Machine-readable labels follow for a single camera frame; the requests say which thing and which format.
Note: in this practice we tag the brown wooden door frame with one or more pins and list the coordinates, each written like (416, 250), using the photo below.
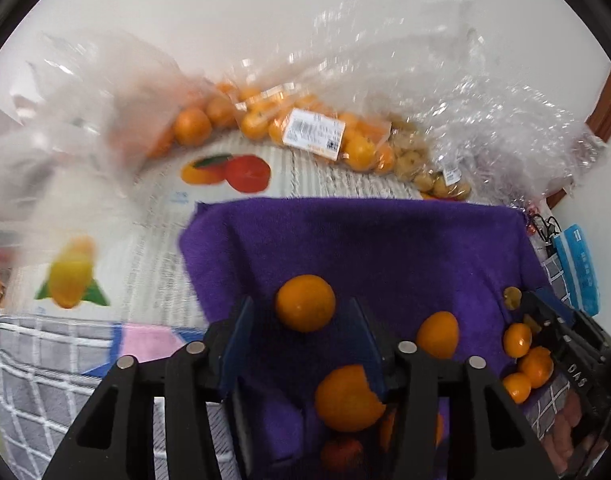
(608, 110)

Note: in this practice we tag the person's right hand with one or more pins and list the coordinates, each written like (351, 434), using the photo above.
(568, 430)

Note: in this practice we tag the small red fruit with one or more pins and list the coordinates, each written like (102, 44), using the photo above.
(341, 452)

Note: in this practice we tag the clear bag of red fruit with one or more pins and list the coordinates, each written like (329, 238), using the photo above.
(525, 125)

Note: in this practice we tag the small yellowish citrus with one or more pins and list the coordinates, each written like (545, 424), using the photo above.
(512, 297)
(532, 324)

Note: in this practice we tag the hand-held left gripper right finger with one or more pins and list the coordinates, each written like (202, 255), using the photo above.
(368, 345)

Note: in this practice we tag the grey plaid star cloth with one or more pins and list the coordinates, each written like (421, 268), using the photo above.
(25, 395)

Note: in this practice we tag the purple towel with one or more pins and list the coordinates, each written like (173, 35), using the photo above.
(360, 250)

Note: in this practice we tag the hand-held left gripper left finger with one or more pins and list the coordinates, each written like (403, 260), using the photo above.
(238, 345)

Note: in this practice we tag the white fruit-print mat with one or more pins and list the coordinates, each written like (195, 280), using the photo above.
(150, 240)

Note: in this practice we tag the large orange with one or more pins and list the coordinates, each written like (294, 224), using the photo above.
(305, 302)

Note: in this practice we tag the small orange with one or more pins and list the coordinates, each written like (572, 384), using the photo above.
(438, 334)
(516, 387)
(517, 340)
(348, 399)
(538, 366)
(388, 430)

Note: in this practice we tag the black clips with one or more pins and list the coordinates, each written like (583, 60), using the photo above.
(548, 225)

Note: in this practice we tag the blue tissue pack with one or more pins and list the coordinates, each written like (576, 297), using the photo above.
(580, 270)

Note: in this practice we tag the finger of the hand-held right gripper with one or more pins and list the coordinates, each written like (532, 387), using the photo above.
(570, 317)
(573, 367)

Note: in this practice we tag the clear bag of leafy oranges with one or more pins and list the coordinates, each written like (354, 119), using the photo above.
(110, 90)

